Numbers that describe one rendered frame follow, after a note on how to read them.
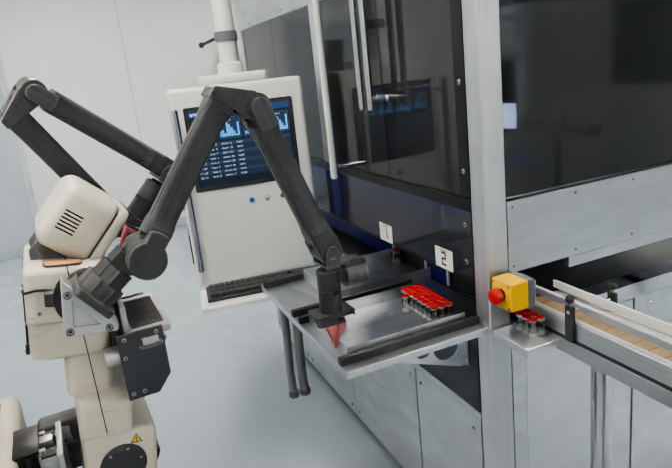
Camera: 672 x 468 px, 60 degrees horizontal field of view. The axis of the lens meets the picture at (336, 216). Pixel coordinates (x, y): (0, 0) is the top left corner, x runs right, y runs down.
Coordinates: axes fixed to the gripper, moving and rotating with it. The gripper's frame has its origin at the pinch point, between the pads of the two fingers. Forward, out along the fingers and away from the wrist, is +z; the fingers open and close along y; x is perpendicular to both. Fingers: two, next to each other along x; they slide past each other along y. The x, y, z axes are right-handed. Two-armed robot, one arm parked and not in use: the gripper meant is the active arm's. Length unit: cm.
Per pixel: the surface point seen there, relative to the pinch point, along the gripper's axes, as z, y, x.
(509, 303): -8.7, 37.2, -20.7
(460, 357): 13.9, 36.3, -0.9
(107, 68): -90, -12, 544
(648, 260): 2, 111, 1
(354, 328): 1.8, 9.5, 9.0
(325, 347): 2.2, -1.1, 3.9
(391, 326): 1.7, 18.2, 4.1
